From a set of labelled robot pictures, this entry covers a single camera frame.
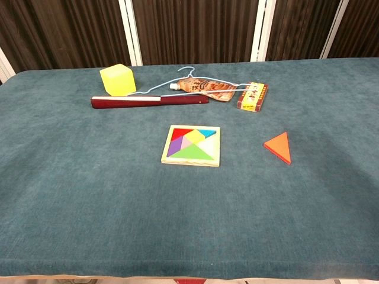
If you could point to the red wooden tangram triangle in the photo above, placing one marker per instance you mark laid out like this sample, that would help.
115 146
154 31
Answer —
179 133

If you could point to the teal tablecloth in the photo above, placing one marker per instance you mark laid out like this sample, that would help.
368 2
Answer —
89 192

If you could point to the orange-red triangle puzzle piece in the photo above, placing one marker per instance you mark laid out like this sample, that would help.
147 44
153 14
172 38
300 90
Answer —
281 146

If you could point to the white frame post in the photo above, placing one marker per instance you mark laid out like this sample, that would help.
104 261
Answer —
132 32
5 66
333 32
260 29

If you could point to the yellow cube block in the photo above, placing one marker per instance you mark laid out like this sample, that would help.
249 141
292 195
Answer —
118 80

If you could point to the yellow wooden tangram square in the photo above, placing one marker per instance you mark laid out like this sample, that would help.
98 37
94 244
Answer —
195 136

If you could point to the dark red folded fan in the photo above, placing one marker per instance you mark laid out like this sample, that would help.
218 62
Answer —
127 102

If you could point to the red yellow card box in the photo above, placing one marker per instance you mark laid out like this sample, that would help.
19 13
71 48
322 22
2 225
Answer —
251 99

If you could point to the brown slatted panel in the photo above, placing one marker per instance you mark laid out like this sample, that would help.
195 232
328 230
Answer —
65 32
361 29
195 29
299 29

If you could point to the purple wooden tangram parallelogram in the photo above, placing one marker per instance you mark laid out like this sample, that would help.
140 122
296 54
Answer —
175 145

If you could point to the pink wooden tangram triangle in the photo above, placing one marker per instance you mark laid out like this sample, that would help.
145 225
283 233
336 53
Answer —
186 143

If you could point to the blue wooden tangram piece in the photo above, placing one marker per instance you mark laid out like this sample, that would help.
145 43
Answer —
207 132

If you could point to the green triangle puzzle piece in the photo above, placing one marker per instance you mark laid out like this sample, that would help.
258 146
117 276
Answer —
192 153

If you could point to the wooden tangram tray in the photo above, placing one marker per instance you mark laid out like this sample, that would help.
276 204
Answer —
189 163

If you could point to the brown sauce pouch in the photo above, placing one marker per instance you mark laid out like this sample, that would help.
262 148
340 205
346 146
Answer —
207 87

